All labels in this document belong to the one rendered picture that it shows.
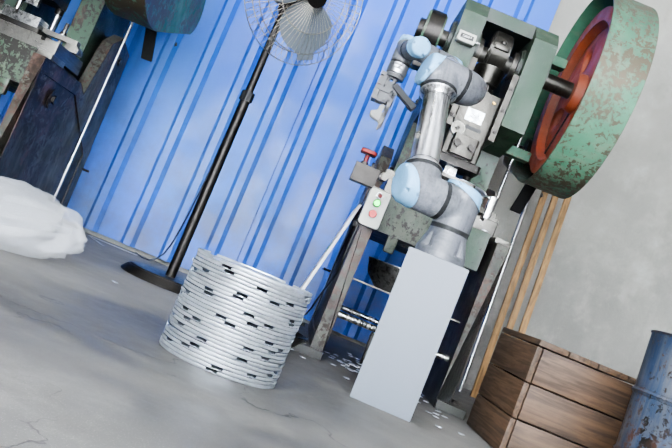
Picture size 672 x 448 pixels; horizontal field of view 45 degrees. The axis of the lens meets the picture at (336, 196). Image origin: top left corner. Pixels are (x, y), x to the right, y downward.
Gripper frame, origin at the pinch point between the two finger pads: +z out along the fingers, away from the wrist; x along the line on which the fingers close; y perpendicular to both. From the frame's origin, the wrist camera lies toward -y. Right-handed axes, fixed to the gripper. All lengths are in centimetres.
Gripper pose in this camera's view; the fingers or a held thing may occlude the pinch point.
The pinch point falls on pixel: (379, 127)
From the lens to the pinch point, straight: 298.6
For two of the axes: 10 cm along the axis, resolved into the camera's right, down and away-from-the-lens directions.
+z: -3.8, 9.2, -0.8
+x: 0.2, -0.8, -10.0
